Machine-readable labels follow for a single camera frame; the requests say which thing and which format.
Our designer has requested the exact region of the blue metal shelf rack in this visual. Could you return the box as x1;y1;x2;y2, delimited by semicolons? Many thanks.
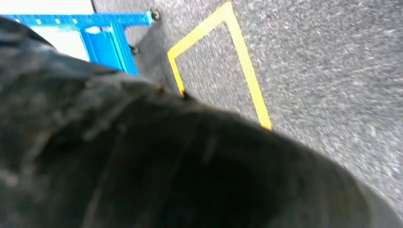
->
1;9;161;77

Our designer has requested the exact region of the yellow floor tape square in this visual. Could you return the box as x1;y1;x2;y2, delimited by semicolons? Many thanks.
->
167;0;273;131

